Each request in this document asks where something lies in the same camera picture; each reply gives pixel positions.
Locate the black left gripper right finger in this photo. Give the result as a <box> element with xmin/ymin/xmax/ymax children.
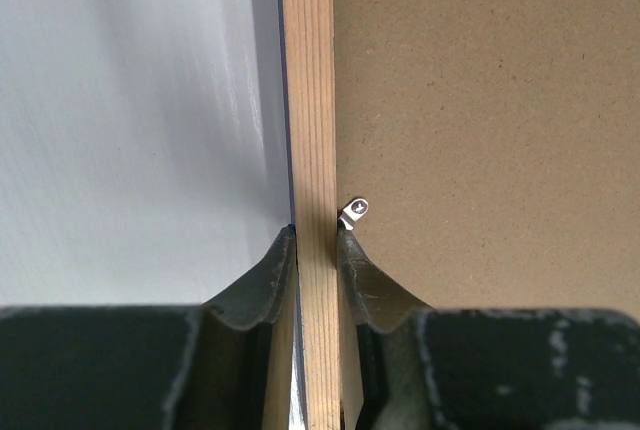
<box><xmin>337</xmin><ymin>229</ymin><xmax>639</xmax><ymax>429</ymax></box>

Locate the wooden picture frame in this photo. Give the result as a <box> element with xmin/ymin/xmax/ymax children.
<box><xmin>283</xmin><ymin>0</ymin><xmax>341</xmax><ymax>429</ymax></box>

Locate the brown cardboard backing board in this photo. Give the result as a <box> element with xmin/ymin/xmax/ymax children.
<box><xmin>335</xmin><ymin>0</ymin><xmax>639</xmax><ymax>315</ymax></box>

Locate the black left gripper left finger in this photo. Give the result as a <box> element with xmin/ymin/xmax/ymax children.
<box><xmin>1</xmin><ymin>226</ymin><xmax>296</xmax><ymax>429</ymax></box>

